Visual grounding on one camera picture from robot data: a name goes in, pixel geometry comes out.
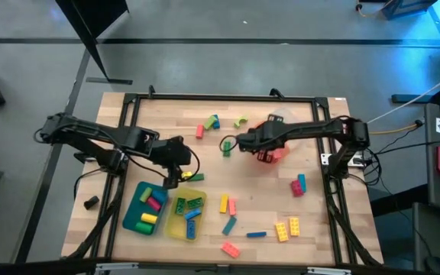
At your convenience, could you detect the red toy brick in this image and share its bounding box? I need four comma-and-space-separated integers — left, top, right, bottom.
290, 180, 305, 198

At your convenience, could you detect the blue toy brick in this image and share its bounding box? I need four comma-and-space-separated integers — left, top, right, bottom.
186, 219, 197, 241
183, 208, 202, 221

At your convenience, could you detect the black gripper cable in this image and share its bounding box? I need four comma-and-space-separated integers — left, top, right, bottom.
218, 134, 241, 154
181, 144, 201, 183

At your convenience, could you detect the yellow plastic bin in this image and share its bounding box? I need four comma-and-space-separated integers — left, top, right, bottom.
164, 186, 208, 242

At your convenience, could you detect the black crossbar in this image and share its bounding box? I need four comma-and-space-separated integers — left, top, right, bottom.
0, 258, 427, 275

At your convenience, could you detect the teal plastic bin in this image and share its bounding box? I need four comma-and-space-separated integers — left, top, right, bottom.
122, 180, 170, 236

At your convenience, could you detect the yellow cable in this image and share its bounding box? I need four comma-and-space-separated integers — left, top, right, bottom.
368, 121, 423, 136

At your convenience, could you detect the red wooden cylinder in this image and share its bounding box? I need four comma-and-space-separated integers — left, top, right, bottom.
146, 196, 163, 212

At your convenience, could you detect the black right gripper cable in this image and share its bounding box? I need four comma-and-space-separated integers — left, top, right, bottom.
218, 134, 241, 154

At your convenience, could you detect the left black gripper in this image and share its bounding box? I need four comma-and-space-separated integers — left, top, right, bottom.
150, 136, 193, 190

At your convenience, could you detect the orange toy brick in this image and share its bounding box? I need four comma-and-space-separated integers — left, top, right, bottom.
221, 241, 241, 259

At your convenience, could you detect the blue lit box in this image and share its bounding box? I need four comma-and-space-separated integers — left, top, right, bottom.
380, 0, 438, 20

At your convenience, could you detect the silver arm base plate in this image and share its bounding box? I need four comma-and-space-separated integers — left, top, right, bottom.
320, 152, 363, 167

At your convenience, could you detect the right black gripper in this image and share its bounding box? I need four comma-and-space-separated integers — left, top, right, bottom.
237, 124, 293, 164

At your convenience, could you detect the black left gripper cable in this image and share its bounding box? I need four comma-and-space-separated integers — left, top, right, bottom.
181, 144, 201, 183

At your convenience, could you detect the orange plastic bin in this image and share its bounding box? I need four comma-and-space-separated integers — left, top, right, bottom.
242, 121, 292, 165

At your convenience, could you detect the white cable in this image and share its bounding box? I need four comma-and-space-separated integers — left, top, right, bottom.
364, 64, 440, 125

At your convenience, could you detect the black partition panel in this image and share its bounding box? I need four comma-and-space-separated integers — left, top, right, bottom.
54, 0, 134, 86

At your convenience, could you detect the black computer mouse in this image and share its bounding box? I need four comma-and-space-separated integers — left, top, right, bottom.
424, 254, 440, 275

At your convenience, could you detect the black side table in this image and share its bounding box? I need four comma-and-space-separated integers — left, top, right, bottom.
412, 102, 440, 275

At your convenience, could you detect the light green wooden cylinder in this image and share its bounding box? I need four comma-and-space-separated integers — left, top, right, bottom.
139, 186, 154, 203

